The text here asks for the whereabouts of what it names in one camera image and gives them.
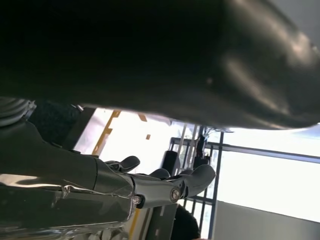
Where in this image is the person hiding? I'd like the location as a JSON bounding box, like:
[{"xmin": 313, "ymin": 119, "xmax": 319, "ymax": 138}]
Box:
[{"xmin": 171, "ymin": 204, "xmax": 202, "ymax": 240}]

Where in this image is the dark metal window frame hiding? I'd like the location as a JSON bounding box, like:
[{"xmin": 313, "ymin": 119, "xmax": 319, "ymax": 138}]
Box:
[{"xmin": 168, "ymin": 125, "xmax": 320, "ymax": 240}]

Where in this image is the yellow tape rectangle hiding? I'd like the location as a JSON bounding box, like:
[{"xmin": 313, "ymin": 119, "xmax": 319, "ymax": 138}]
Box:
[{"xmin": 91, "ymin": 110, "xmax": 151, "ymax": 240}]

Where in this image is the steel workbench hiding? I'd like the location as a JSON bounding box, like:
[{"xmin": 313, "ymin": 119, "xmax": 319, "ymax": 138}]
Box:
[{"xmin": 73, "ymin": 107, "xmax": 180, "ymax": 240}]

